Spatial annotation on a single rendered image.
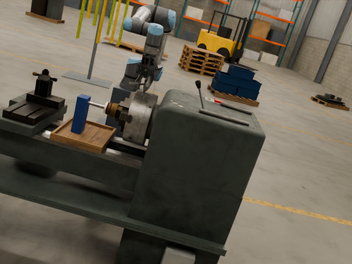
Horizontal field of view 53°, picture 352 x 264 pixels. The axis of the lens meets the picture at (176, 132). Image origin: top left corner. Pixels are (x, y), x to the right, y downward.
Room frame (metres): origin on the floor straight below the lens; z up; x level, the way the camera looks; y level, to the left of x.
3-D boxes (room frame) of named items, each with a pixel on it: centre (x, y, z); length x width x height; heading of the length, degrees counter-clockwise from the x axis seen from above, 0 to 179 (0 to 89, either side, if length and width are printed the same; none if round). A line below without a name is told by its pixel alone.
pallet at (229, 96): (9.11, -1.14, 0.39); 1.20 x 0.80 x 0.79; 105
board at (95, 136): (1.98, 0.53, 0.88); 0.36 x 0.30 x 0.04; 1
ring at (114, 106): (1.99, 0.39, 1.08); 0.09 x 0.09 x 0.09; 1
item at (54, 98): (2.06, 0.83, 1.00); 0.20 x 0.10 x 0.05; 91
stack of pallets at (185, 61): (11.68, -0.14, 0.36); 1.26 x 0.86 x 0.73; 109
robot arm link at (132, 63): (2.53, 0.42, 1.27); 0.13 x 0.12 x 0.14; 93
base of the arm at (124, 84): (2.53, 0.42, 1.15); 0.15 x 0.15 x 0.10
